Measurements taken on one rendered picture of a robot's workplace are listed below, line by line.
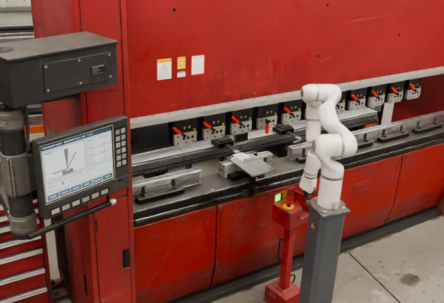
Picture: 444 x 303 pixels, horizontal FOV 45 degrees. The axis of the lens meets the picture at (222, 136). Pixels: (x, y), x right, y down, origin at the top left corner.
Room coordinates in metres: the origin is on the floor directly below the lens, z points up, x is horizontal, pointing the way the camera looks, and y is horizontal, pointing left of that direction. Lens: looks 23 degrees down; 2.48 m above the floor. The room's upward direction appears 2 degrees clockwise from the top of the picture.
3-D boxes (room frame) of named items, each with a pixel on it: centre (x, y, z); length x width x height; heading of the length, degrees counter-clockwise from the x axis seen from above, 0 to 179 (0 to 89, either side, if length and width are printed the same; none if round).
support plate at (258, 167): (3.03, -0.20, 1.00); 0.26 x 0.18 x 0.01; 32
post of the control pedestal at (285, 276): (2.94, -0.46, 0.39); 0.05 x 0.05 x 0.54; 41
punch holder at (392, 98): (3.89, -1.29, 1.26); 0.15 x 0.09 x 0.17; 122
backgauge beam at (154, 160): (3.63, -0.30, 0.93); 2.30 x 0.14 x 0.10; 122
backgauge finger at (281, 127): (3.58, -0.49, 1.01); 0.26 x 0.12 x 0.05; 32
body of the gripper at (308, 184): (2.92, -0.55, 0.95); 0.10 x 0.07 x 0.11; 41
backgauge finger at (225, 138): (3.30, -0.04, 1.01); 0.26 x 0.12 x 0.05; 32
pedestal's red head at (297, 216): (2.94, -0.46, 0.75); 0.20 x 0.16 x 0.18; 131
